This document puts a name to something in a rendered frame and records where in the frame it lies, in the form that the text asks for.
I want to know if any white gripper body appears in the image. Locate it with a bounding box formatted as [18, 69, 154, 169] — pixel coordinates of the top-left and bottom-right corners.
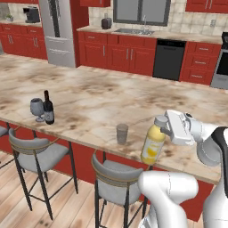
[160, 110, 197, 146]

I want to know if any yellow juice bottle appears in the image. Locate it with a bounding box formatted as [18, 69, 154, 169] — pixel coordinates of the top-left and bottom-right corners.
[140, 115, 169, 166]

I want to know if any grey glass cup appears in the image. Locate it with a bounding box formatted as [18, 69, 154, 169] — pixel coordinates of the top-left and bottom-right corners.
[116, 123, 129, 146]

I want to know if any dark wine bottle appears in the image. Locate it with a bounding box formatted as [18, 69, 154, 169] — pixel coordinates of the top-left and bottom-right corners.
[43, 89, 55, 126]

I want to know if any clear wine glass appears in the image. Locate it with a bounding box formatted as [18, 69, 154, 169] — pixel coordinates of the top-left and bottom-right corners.
[29, 97, 45, 123]

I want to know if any red drawer cupboard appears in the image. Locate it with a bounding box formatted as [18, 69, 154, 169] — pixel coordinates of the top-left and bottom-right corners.
[179, 41, 223, 86]

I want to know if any black dishwasher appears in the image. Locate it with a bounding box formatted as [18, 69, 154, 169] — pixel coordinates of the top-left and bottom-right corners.
[152, 38, 187, 82]

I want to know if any stainless steel oven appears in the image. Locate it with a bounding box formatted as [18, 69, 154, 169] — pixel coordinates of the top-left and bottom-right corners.
[209, 31, 228, 90]

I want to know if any grey bar stool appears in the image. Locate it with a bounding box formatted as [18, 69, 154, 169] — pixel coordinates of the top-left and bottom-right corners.
[0, 122, 16, 170]
[8, 127, 79, 221]
[91, 150, 150, 228]

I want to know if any red base cupboard run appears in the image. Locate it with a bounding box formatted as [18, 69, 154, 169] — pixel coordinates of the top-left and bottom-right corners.
[0, 22, 48, 61]
[77, 30, 158, 77]

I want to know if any steel sink with tap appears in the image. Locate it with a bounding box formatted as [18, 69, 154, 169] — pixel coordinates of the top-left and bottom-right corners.
[113, 15, 155, 37]

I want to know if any grey framed window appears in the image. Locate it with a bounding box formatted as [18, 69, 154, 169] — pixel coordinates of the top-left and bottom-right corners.
[112, 0, 172, 27]

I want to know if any black toaster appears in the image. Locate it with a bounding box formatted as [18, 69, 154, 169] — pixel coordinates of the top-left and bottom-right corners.
[101, 12, 113, 30]

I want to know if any red tall side panel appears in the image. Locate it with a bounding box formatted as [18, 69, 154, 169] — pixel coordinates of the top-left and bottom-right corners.
[69, 0, 90, 69]

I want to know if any stainless steel fridge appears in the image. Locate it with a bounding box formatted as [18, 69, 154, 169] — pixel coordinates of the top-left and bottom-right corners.
[38, 0, 77, 69]

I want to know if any black coffee machine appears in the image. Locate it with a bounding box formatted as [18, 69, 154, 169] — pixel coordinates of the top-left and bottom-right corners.
[22, 5, 41, 24]

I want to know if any red wall cupboard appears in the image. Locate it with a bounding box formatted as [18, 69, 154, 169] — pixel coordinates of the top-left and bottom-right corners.
[0, 0, 39, 5]
[184, 0, 228, 14]
[79, 0, 111, 8]

